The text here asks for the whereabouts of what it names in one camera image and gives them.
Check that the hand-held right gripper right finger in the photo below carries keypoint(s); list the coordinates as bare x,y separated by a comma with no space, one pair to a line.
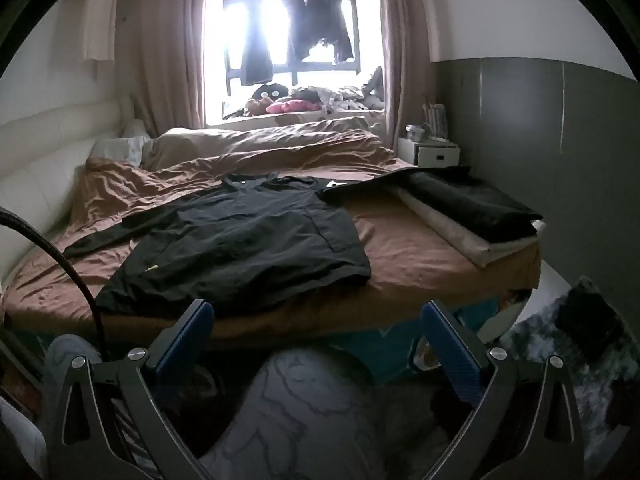
450,355

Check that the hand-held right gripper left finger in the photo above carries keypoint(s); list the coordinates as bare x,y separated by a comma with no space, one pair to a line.
184,342

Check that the black shirt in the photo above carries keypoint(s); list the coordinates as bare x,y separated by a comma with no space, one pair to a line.
240,240

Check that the pile of light clothes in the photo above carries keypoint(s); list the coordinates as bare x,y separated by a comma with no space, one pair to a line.
340,99

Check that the hanging dark clothes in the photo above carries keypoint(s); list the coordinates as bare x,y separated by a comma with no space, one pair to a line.
292,67

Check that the teal printed mattress cover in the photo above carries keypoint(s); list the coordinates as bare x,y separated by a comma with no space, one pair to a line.
395,345

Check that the bed with brown sheet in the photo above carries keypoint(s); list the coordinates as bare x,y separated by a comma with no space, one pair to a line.
415,252

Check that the folded white cloth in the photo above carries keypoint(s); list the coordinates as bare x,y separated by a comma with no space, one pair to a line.
475,247

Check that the person's left leg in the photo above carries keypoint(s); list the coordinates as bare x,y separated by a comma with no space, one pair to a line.
65,350

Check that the person's leg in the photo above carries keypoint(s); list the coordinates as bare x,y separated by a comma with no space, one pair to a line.
300,410
65,350

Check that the person's right leg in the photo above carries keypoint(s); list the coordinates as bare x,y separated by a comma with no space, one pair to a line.
300,410

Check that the dark flat object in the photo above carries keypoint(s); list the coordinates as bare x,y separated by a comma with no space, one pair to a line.
587,322

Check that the folded black garment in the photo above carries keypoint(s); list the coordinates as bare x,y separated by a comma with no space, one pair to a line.
470,205

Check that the grey fluffy rug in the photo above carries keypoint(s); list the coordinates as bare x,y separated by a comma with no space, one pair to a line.
615,375

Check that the white nightstand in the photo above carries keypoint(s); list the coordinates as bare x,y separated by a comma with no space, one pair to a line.
432,152

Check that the white pillow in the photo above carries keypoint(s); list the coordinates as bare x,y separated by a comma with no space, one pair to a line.
120,147

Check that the brown beige duvet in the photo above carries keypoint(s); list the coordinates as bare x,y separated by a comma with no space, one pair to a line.
300,150

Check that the white padded headboard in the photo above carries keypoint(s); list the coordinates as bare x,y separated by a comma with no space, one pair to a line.
45,160

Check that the brown plush toy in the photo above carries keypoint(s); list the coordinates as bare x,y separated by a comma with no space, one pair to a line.
252,107

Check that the pink plush toy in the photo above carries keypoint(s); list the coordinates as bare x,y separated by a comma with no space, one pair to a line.
292,106

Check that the black plush toy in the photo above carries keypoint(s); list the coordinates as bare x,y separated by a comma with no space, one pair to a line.
270,94

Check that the pink beige curtain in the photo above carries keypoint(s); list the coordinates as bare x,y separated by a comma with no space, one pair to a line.
407,55
160,45

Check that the dark hanging garment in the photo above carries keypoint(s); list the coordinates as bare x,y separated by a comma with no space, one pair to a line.
340,25
256,45
300,25

